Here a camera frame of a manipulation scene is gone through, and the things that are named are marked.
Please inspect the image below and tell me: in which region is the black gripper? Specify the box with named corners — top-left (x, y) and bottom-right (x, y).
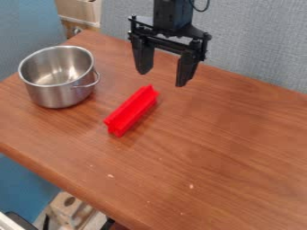
top-left (129, 0), bottom-right (213, 87)

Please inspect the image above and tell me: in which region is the red plastic block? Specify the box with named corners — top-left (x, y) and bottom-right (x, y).
top-left (103, 84), bottom-right (159, 137)

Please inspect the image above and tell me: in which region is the stainless steel pot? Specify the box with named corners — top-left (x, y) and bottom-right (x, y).
top-left (18, 45), bottom-right (101, 109)

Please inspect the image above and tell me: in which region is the wooden box behind table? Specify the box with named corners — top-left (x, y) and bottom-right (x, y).
top-left (55, 0), bottom-right (102, 38)

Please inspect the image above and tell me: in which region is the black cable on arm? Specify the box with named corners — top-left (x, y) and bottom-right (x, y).
top-left (189, 0), bottom-right (211, 13)

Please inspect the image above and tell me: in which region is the wooden frame under table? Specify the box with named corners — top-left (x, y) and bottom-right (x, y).
top-left (34, 191), bottom-right (107, 230)

